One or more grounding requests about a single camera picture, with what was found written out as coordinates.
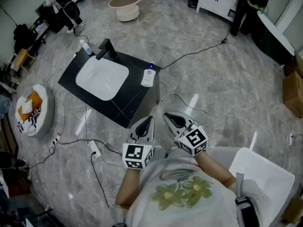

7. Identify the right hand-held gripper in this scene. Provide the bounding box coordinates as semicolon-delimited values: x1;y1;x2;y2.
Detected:
163;112;209;157

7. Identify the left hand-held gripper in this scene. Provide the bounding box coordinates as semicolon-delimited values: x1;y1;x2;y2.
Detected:
122;116;156;170

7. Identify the white bottle with blue cap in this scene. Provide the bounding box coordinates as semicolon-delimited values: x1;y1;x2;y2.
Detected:
141;62;157;88

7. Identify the person's right forearm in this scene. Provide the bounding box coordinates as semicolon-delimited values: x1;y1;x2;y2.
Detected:
193;151;237;188

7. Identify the person's left forearm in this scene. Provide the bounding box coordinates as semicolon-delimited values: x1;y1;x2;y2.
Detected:
115;166;143;210

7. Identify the clear bottle with blue liquid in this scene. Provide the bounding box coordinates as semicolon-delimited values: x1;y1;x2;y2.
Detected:
80;39;94;56

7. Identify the black vanity cabinet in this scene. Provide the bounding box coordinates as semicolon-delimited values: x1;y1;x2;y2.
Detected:
57;46;162;129

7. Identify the white sink basin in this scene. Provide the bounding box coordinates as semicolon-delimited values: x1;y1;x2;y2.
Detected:
75;55;130;102

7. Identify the white flower print shirt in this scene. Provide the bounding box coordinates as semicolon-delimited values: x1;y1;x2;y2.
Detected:
113;147;276;227

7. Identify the black faucet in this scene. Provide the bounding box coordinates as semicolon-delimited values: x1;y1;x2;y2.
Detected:
95;38;118;61

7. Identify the orange cushion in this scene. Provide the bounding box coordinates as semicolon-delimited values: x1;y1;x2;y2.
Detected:
17;90;44;122

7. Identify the black white striped cloth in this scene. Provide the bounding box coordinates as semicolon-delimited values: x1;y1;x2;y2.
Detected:
17;107;41;133

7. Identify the white square pillow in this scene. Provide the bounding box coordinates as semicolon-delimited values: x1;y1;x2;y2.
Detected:
21;99;34;115

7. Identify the large cardboard box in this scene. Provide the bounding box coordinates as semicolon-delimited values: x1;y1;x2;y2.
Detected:
282;70;303;118

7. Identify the round cream coffee table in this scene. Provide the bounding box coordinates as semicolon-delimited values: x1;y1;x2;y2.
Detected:
108;0;142;22

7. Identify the black and white bathtub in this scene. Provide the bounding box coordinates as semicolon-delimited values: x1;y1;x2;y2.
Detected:
250;12;297;65

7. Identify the small cardboard box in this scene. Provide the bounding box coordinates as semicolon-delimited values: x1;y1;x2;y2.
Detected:
285;52;303;78

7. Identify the wooden stool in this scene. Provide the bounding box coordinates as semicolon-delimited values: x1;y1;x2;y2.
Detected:
13;48;36;73

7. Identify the black backpack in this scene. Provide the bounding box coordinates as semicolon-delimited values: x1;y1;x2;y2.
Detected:
13;23;36;54

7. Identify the long white cable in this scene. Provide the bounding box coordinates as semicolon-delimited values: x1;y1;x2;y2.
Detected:
152;80;276;139

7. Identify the thin black floor cable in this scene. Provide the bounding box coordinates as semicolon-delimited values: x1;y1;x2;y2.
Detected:
23;138;124;170

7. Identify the black power strip cable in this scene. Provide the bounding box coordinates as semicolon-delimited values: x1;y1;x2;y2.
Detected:
90;152;110;208

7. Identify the long black cable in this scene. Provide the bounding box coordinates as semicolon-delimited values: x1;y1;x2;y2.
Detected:
160;29;232;70

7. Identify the grey shoulder strap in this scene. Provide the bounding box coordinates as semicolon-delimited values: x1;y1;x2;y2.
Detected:
234;172;259;227

